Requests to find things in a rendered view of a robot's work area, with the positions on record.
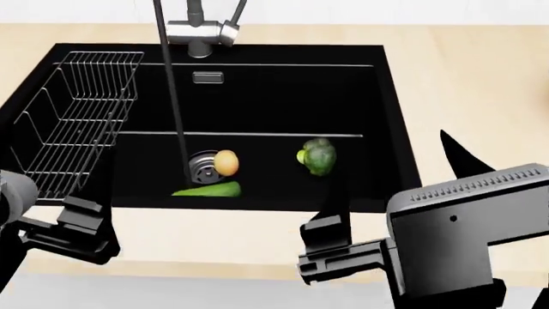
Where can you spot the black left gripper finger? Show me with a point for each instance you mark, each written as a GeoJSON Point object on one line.
{"type": "Point", "coordinates": [86, 209]}

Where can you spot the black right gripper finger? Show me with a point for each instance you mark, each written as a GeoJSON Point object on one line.
{"type": "Point", "coordinates": [463, 161]}
{"type": "Point", "coordinates": [330, 228]}

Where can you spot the orange yellow apricot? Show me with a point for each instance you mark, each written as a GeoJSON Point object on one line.
{"type": "Point", "coordinates": [226, 162]}

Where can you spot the silver sink drain strainer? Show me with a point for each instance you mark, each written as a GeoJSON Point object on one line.
{"type": "Point", "coordinates": [203, 169]}

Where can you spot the black kitchen sink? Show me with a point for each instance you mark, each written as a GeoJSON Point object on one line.
{"type": "Point", "coordinates": [274, 106]}

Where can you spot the silver sink overflow plate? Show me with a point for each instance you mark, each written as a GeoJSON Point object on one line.
{"type": "Point", "coordinates": [208, 77]}

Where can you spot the silver sink faucet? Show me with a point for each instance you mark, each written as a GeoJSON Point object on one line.
{"type": "Point", "coordinates": [199, 32]}

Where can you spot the green broccoli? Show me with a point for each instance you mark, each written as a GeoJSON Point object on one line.
{"type": "Point", "coordinates": [319, 157]}

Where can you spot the green cucumber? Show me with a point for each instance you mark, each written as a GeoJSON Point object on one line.
{"type": "Point", "coordinates": [214, 190]}

